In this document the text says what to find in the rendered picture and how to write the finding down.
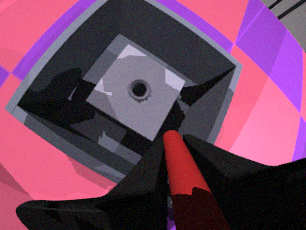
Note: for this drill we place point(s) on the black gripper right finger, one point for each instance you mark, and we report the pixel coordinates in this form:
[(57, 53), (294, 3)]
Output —
[(251, 195)]

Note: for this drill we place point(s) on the grey open box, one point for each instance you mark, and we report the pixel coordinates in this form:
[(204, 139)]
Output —
[(51, 99)]

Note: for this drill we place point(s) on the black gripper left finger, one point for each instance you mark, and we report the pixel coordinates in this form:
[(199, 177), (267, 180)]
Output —
[(138, 202)]

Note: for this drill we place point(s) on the red peg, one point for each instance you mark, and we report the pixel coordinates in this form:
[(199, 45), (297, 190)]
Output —
[(194, 205)]

